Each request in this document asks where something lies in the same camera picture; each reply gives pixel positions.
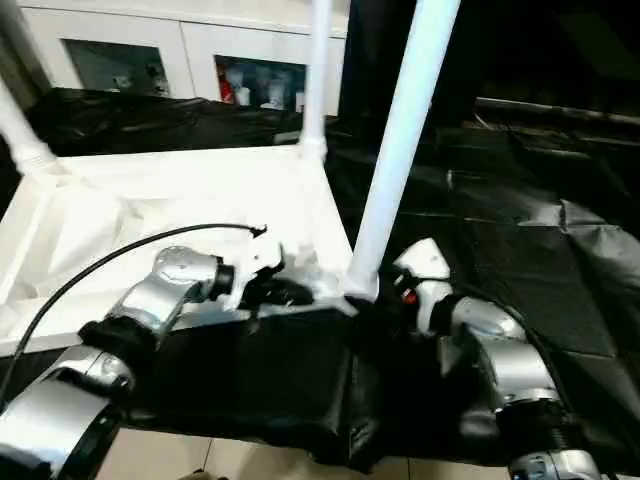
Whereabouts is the dark long rod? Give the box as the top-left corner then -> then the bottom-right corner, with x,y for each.
474,97 -> 640,129

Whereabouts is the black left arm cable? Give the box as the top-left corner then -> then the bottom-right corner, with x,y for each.
0,223 -> 268,401

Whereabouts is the white glass door cabinet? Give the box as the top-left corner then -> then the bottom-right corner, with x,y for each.
19,0 -> 350,117

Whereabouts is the white plastic table leg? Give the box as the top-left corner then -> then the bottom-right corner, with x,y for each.
297,0 -> 335,160
343,0 -> 462,305
0,77 -> 60,177

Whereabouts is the beige curtain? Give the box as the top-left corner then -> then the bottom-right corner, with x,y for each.
0,0 -> 51,106

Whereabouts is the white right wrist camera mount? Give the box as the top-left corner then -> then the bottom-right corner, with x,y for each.
391,237 -> 452,337

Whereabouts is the white tub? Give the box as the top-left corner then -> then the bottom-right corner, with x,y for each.
265,79 -> 286,110

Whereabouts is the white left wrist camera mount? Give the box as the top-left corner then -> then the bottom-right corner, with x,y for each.
219,232 -> 287,312

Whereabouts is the white plastic table top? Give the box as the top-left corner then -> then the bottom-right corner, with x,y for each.
0,143 -> 362,357

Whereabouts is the black work mat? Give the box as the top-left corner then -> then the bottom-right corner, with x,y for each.
0,87 -> 640,474

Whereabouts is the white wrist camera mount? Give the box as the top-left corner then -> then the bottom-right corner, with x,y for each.
219,232 -> 287,312
391,237 -> 452,337

